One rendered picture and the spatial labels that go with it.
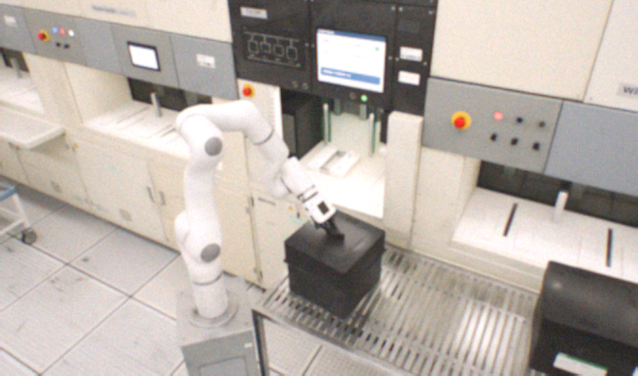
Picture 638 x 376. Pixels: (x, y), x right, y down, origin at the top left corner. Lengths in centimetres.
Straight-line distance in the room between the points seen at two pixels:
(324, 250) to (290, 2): 95
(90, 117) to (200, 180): 195
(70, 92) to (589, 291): 289
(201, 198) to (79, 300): 188
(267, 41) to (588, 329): 153
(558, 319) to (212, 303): 117
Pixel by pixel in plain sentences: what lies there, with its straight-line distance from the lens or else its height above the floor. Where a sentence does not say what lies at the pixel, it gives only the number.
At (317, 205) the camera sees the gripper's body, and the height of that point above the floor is 114.
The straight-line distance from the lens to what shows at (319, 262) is 172.
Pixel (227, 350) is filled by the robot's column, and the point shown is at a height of 66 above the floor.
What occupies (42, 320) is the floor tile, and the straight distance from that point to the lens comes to 332.
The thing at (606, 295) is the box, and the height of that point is 101.
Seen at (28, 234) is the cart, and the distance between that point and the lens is 388.
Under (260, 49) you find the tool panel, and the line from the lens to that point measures 207.
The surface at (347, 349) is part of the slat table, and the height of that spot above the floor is 76.
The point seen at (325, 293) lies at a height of 85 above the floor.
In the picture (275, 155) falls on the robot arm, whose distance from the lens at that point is 163.
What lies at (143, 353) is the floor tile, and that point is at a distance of 290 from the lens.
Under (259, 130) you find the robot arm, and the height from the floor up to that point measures 148.
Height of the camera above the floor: 220
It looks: 32 degrees down
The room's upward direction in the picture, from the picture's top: 1 degrees counter-clockwise
